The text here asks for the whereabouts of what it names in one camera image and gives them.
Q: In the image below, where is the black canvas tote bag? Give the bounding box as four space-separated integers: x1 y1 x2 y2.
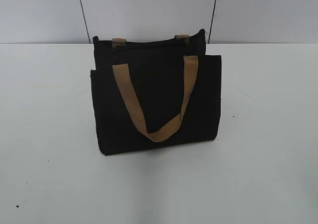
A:
90 29 222 155

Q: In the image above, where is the tan front bag strap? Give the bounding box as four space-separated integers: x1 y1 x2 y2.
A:
112 55 199 143

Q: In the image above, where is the tan bag strap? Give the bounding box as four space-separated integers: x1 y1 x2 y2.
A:
111 34 191 48
112 55 199 143

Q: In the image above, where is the tan rear bag strap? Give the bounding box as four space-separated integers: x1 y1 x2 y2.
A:
111 34 191 48

